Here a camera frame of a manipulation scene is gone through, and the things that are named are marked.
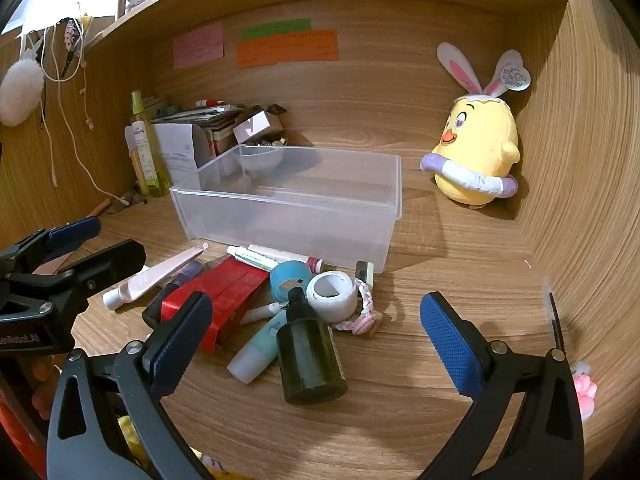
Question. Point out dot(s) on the stack of books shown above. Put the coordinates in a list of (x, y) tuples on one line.
[(210, 117)]

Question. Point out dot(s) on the white tube green print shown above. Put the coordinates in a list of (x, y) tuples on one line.
[(255, 259)]

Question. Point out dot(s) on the white tube red cap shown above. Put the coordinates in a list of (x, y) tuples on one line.
[(280, 252)]

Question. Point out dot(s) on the person's left hand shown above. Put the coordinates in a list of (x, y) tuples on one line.
[(42, 385)]

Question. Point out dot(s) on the pink tube white cap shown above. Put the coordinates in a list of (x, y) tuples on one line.
[(150, 280)]

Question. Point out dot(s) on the black lace hair band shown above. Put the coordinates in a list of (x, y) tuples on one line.
[(66, 60)]

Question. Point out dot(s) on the pink soft toy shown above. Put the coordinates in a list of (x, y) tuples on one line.
[(585, 392)]

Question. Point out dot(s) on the cream tube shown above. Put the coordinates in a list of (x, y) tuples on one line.
[(139, 175)]

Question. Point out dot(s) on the white label spray bottle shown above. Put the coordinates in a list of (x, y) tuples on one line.
[(137, 137)]

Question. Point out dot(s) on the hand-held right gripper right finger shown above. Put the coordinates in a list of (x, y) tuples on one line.
[(450, 345)]

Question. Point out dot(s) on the yellow chick plush toy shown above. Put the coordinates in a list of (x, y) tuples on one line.
[(480, 145)]

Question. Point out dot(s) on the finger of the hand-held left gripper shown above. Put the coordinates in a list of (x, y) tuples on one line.
[(110, 262), (75, 232)]

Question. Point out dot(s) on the thin black stick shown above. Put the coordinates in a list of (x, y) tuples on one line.
[(556, 320)]

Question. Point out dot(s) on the red box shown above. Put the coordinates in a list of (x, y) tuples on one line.
[(235, 285)]

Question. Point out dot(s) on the white fluffy pompom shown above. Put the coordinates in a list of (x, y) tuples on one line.
[(17, 92)]

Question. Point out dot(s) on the white pen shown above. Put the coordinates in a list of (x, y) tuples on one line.
[(255, 315)]

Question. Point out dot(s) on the clear plastic storage bin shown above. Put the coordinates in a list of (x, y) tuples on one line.
[(300, 220)]

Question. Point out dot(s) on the white tape roll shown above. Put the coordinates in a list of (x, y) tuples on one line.
[(345, 300)]

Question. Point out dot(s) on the yellow cloth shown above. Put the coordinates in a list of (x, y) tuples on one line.
[(132, 437)]

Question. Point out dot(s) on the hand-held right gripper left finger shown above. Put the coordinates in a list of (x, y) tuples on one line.
[(185, 340)]

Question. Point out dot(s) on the small green white bottle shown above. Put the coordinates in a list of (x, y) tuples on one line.
[(364, 272)]

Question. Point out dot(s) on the orange paper note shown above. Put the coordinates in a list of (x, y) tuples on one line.
[(285, 50)]

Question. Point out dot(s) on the white paper receipt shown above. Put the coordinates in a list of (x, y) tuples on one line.
[(177, 155)]

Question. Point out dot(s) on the red white marker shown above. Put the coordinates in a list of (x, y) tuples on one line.
[(210, 103)]

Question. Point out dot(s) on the clear plastic bowl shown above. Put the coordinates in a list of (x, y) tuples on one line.
[(260, 157)]

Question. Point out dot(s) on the yellow-green bottle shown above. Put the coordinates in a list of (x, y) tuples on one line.
[(159, 165)]

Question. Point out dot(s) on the dark green bottle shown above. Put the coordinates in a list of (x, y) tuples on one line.
[(310, 360)]

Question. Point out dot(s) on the dark purple bottle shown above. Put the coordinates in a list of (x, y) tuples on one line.
[(160, 305)]

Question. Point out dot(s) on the pink paper note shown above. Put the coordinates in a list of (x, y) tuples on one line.
[(197, 46)]

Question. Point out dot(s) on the small white cardboard box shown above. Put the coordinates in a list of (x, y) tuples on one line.
[(250, 127)]

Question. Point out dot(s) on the green paper note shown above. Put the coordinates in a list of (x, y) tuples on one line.
[(275, 29)]

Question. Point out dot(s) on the teal tube white cap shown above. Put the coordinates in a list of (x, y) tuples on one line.
[(260, 345)]

